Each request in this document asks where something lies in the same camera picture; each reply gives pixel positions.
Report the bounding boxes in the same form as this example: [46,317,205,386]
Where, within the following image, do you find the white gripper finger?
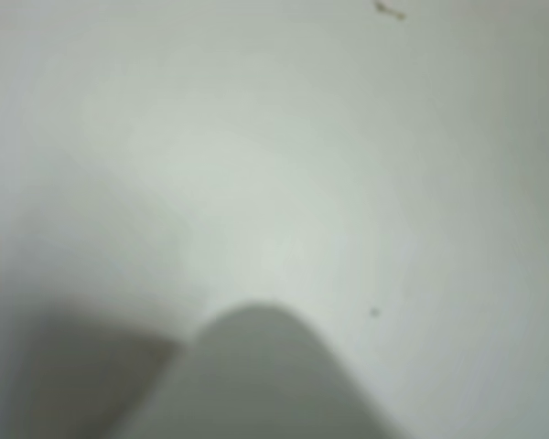
[135,299,414,439]

